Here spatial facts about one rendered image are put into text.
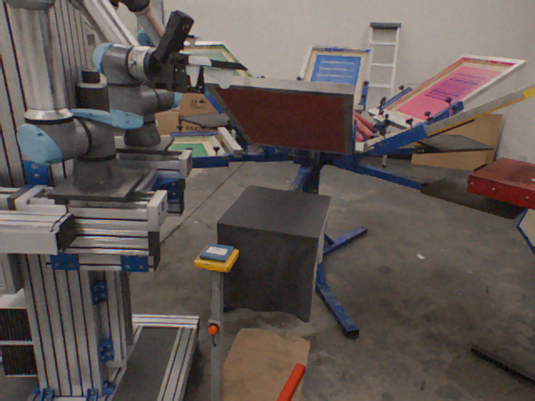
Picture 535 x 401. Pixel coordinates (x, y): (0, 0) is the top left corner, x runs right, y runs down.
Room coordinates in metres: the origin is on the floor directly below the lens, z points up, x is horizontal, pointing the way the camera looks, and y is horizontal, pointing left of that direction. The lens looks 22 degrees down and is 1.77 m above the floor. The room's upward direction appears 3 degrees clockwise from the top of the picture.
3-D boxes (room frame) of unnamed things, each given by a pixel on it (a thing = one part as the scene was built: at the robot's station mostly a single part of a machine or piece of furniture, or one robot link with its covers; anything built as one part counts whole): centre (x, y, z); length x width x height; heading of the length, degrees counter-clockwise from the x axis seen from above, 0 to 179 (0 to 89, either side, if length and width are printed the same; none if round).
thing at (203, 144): (2.68, 0.57, 1.05); 1.08 x 0.61 x 0.23; 107
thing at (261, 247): (1.64, 0.00, 0.74); 0.45 x 0.03 x 0.43; 77
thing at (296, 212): (1.86, -0.05, 0.95); 0.48 x 0.44 x 0.01; 167
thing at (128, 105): (1.08, 0.35, 1.56); 0.11 x 0.08 x 0.11; 155
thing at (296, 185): (2.34, -0.16, 0.89); 1.24 x 0.06 x 0.06; 167
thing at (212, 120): (3.41, 0.19, 0.91); 1.34 x 0.40 x 0.08; 47
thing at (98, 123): (1.29, 0.55, 1.42); 0.13 x 0.12 x 0.14; 155
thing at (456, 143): (3.15, -0.94, 0.91); 1.34 x 0.40 x 0.08; 107
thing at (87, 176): (1.30, 0.54, 1.31); 0.15 x 0.15 x 0.10
